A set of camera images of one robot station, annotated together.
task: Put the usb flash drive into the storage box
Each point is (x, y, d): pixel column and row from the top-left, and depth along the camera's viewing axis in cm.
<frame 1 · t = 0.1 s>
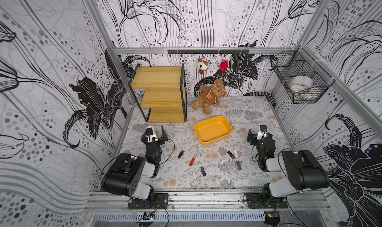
left hand: (156, 129, 88), fingers open
right hand: (259, 128, 91), fingers open
yellow plastic storage box: (212, 130, 104), on the table
brown teddy bear: (210, 95, 110), point 10 cm above the table
small hanging dog plush: (202, 65, 95), point 33 cm above the table
red hanging strawberry plush: (224, 65, 96), point 32 cm above the table
red usb flash drive: (192, 161, 88), on the table
dark black usb flash drive: (231, 154, 90), on the table
white usb flash drive: (236, 153, 90), on the table
grey usb flash drive: (239, 166, 86), on the table

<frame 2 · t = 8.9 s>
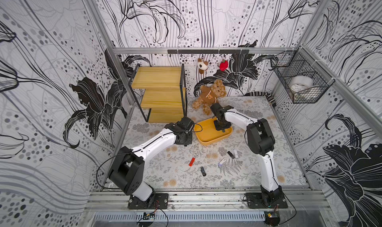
left hand: (187, 142, 86), fingers closed
right hand: (223, 125, 103), fingers open
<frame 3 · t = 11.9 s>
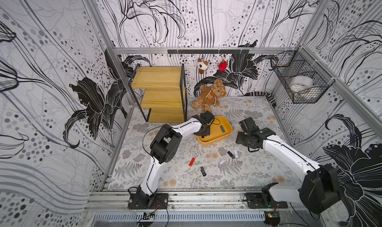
left hand: (203, 134, 99), fingers closed
right hand: (242, 138, 86), fingers open
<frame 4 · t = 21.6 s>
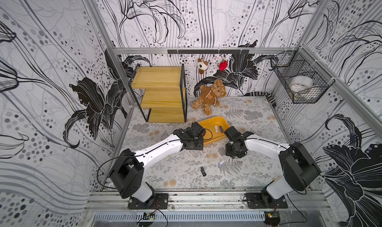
left hand: (199, 147, 83), fingers open
right hand: (231, 151, 91), fingers open
white usb flash drive: (216, 129, 101), point 2 cm above the table
